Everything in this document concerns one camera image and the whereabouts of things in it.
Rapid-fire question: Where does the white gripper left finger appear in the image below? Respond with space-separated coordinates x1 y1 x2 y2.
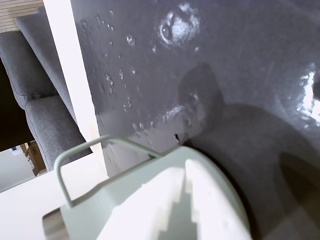
96 166 186 240

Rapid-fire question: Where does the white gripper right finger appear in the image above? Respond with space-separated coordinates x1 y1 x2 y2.
184 158 253 240

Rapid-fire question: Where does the pale green steel mug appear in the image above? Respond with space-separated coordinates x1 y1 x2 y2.
41 134 252 240

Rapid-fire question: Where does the brown cardboard box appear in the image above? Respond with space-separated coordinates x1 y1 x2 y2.
20 140 48 176

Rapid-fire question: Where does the black table mat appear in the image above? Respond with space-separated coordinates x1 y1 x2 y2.
71 0 320 240

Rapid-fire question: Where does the grey fabric chair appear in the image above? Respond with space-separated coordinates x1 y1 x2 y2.
0 6 94 174

